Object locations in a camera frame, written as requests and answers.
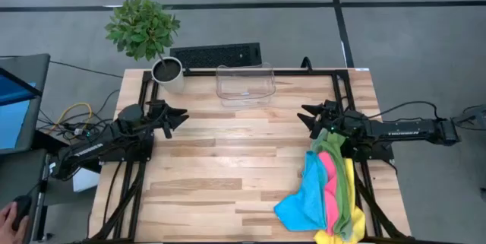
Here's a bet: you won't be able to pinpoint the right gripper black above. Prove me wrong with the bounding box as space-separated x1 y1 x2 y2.
296 100 349 140

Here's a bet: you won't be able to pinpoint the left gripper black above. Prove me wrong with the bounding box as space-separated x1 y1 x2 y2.
146 100 190 140

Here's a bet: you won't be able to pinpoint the pink microfiber towel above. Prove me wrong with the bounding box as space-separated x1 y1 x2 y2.
317 151 339 236

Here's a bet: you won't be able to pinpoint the blue microfiber towel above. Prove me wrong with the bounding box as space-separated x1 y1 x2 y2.
273 151 330 233

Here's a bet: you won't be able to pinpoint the pale green microfiber towel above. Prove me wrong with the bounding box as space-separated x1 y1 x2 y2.
310 128 355 242

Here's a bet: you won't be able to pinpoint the yellow microfiber towel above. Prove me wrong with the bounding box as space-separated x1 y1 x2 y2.
313 157 366 244

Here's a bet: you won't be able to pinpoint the black curved hook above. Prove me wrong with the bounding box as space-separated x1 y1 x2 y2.
300 56 314 74

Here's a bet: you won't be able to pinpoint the black keyboard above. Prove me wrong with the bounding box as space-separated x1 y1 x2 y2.
169 42 263 69

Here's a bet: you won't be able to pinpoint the clear plastic bin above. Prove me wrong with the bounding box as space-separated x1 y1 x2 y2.
215 62 277 108

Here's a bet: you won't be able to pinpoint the green plant in white pot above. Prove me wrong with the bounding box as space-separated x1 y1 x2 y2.
105 0 186 95

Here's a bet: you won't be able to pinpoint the white paper sheet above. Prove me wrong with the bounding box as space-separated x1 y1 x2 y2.
71 167 102 193

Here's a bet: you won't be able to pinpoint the black floor stand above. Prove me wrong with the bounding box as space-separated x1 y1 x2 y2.
450 103 486 131

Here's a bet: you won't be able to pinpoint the grey desk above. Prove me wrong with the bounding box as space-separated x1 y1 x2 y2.
0 52 102 244

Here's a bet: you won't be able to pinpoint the monitor with blue screen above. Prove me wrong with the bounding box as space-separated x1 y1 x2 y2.
0 67 43 152

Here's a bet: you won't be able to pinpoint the black computer mouse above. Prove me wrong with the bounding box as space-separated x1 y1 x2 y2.
12 195 33 232

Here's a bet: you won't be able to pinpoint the person's hand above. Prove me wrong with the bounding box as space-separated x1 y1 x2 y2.
0 201 30 244

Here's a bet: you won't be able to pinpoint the black aluminium table frame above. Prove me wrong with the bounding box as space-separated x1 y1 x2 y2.
81 67 415 244

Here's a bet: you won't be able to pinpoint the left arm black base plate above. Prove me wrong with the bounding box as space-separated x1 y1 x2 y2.
99 132 155 163

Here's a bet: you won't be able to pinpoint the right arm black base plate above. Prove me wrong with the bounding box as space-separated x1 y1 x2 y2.
343 143 396 163

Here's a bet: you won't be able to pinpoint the yellow cable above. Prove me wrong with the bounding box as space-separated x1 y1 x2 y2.
49 102 93 133

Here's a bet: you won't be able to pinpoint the tangled black floor cables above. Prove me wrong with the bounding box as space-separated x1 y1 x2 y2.
37 89 121 142

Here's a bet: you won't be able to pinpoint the thin black floor cable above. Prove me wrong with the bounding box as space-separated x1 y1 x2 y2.
49 60 125 79

